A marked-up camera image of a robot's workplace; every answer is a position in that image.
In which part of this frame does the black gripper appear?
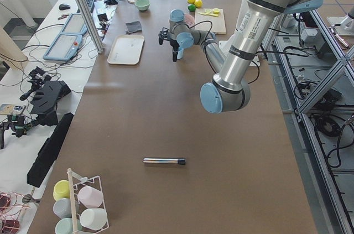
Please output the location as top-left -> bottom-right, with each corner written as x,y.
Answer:
158,27 -> 179,62

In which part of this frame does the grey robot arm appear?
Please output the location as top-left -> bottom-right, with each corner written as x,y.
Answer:
159,0 -> 324,113

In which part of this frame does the light blue plastic cup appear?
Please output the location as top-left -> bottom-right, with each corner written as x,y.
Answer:
177,48 -> 184,60

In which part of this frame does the pink cup in rack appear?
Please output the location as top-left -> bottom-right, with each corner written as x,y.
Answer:
77,186 -> 103,208

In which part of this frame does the yellow cup in rack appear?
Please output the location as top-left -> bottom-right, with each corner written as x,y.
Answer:
53,180 -> 70,201

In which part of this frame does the white cup in rack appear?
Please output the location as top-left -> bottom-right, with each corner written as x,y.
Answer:
80,208 -> 108,231

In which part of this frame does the grey cup in rack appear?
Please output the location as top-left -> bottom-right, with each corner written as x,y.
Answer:
53,198 -> 72,219

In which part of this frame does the green cup in rack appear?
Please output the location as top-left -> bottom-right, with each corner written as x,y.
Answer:
55,218 -> 74,234

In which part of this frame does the pink bowl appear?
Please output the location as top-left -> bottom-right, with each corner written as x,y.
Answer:
184,14 -> 195,28

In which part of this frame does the green lime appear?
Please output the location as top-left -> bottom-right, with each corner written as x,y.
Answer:
188,4 -> 196,12

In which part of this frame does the yellow plastic knife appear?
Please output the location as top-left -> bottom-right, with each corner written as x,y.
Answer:
198,12 -> 219,17

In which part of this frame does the cream rabbit tray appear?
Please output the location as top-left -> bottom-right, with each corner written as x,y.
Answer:
107,35 -> 144,65

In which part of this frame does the wooden cutting board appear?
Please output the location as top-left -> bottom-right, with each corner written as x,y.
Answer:
194,8 -> 226,35

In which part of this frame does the grey folded cloth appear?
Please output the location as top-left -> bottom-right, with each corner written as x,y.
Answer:
125,21 -> 142,34

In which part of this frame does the yellow lemon left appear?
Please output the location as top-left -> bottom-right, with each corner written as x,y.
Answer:
194,0 -> 203,8

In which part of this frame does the light green bowl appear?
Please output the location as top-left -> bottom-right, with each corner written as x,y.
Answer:
134,0 -> 150,11

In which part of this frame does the blue teach pendant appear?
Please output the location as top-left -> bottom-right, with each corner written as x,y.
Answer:
43,33 -> 82,61
61,13 -> 87,35

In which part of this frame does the steel muddler black tip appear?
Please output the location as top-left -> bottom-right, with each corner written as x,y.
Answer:
143,158 -> 186,165

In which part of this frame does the black computer mouse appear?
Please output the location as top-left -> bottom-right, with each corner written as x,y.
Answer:
59,3 -> 71,11

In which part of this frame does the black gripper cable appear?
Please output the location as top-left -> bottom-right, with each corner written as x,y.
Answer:
163,20 -> 261,85

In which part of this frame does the white wire rack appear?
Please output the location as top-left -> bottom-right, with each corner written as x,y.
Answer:
67,168 -> 110,233

